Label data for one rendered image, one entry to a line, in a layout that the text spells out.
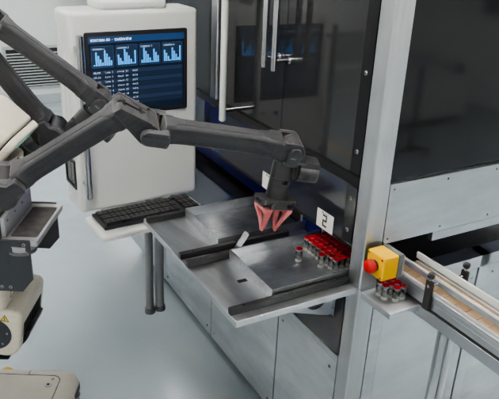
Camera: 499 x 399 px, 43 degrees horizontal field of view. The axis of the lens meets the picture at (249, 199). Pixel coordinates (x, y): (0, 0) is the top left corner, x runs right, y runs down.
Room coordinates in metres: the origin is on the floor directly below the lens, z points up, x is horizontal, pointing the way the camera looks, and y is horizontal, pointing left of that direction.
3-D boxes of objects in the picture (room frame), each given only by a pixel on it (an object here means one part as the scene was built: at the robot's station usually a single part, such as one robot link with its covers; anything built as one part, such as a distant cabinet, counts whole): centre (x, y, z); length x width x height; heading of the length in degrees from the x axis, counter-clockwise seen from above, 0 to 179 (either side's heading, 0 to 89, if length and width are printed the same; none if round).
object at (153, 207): (2.21, 0.39, 0.82); 0.40 x 0.14 x 0.02; 124
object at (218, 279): (1.83, -0.01, 0.87); 0.70 x 0.48 x 0.02; 30
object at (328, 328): (2.50, 0.19, 0.73); 1.98 x 0.01 x 0.25; 30
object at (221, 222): (2.01, 0.01, 0.90); 0.34 x 0.26 x 0.04; 120
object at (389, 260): (1.56, -0.38, 1.00); 0.08 x 0.07 x 0.07; 120
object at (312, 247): (1.76, -0.23, 0.91); 0.18 x 0.02 x 0.05; 30
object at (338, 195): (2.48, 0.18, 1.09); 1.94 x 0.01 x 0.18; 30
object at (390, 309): (1.56, -0.43, 0.87); 0.14 x 0.13 x 0.02; 120
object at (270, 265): (1.71, -0.16, 0.90); 0.34 x 0.26 x 0.04; 120
